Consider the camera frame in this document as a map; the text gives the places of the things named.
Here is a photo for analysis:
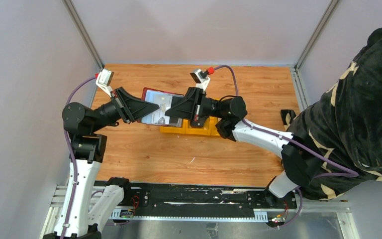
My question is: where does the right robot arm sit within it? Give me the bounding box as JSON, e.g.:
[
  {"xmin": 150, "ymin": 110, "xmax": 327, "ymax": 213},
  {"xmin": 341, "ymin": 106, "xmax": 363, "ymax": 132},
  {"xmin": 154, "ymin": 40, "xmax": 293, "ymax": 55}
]
[{"xmin": 165, "ymin": 87, "xmax": 322, "ymax": 208}]

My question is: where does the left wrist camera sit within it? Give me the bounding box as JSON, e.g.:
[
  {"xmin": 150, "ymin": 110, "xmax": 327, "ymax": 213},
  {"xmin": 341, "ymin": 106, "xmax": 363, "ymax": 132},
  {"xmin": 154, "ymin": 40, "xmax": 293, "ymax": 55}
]
[{"xmin": 95, "ymin": 69, "xmax": 114, "ymax": 96}]

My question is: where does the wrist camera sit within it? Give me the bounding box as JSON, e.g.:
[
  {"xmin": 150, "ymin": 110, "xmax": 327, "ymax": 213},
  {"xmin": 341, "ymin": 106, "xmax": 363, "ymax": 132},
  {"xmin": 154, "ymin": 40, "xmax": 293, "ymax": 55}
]
[
  {"xmin": 190, "ymin": 69, "xmax": 210, "ymax": 92},
  {"xmin": 95, "ymin": 69, "xmax": 114, "ymax": 96}
]

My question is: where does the silver VIP card stack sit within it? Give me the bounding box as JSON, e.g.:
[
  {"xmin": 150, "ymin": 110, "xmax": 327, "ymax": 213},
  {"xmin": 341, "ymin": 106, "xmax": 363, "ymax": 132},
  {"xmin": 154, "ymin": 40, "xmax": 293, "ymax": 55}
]
[{"xmin": 166, "ymin": 118, "xmax": 183, "ymax": 128}]

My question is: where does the middle yellow bin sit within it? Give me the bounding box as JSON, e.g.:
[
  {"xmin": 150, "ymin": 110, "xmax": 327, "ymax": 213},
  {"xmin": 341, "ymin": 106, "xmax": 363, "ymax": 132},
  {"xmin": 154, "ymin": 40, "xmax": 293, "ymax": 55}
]
[{"xmin": 184, "ymin": 118, "xmax": 214, "ymax": 136}]

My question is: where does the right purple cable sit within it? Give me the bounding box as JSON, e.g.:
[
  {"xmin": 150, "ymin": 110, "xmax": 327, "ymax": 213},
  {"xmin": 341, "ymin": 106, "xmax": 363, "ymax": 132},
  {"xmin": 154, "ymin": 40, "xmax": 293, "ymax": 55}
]
[{"xmin": 206, "ymin": 65, "xmax": 360, "ymax": 179}]

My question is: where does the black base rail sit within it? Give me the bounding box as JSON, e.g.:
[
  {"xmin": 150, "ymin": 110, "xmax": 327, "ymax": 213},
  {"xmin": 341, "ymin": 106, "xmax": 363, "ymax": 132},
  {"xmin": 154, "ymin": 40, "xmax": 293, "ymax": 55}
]
[{"xmin": 118, "ymin": 183, "xmax": 297, "ymax": 222}]

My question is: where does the left yellow bin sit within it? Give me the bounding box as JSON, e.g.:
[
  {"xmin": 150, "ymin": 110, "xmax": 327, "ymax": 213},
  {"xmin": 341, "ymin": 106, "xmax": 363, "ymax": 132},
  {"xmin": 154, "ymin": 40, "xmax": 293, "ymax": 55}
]
[{"xmin": 160, "ymin": 126, "xmax": 186, "ymax": 134}]

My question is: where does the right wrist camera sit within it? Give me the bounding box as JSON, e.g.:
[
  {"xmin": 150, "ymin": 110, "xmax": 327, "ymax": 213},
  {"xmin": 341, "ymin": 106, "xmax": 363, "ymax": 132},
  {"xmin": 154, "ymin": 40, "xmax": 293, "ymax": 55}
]
[{"xmin": 190, "ymin": 69, "xmax": 210, "ymax": 92}]

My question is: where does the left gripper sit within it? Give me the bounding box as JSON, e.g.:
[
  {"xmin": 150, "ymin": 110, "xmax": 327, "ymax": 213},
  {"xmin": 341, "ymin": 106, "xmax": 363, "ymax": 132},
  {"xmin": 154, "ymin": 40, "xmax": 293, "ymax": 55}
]
[{"xmin": 91, "ymin": 87, "xmax": 159, "ymax": 133}]

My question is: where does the red leather card holder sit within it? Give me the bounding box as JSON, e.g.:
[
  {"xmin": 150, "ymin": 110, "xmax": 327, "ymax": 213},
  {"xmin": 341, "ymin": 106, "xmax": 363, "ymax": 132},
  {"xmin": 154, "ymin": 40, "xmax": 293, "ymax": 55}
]
[{"xmin": 140, "ymin": 88, "xmax": 183, "ymax": 126}]

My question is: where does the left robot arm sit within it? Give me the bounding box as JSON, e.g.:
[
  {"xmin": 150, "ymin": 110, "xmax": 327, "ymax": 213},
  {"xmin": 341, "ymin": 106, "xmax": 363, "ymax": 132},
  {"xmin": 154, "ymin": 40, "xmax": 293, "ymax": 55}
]
[{"xmin": 44, "ymin": 87, "xmax": 160, "ymax": 239}]

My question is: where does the silver VIP credit card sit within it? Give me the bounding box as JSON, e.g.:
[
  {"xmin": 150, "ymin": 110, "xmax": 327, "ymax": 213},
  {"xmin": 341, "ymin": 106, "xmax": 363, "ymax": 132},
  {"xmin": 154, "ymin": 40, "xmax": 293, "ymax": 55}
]
[{"xmin": 150, "ymin": 94, "xmax": 176, "ymax": 125}]

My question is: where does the person in black fleece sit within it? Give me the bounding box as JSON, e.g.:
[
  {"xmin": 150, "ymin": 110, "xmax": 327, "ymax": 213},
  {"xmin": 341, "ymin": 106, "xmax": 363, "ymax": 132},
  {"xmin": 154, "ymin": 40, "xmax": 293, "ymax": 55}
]
[{"xmin": 280, "ymin": 28, "xmax": 382, "ymax": 200}]

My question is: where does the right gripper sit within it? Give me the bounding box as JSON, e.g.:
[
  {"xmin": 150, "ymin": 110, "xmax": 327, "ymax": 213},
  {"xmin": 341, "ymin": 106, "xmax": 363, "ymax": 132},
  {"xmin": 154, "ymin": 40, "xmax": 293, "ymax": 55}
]
[{"xmin": 165, "ymin": 88, "xmax": 225, "ymax": 121}]

